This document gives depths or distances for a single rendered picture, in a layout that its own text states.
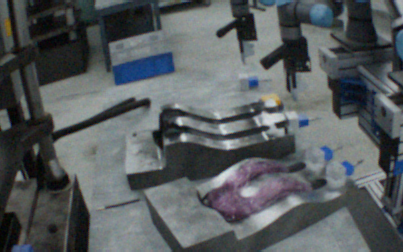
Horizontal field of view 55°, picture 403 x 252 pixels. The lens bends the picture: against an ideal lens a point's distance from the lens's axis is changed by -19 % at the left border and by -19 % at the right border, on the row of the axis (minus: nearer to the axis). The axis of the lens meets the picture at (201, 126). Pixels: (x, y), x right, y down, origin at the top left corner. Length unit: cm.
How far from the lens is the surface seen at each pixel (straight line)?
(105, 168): 153
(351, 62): 173
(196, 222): 103
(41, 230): 135
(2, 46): 148
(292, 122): 154
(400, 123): 131
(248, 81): 189
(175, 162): 134
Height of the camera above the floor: 155
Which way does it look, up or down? 27 degrees down
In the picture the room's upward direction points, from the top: 9 degrees counter-clockwise
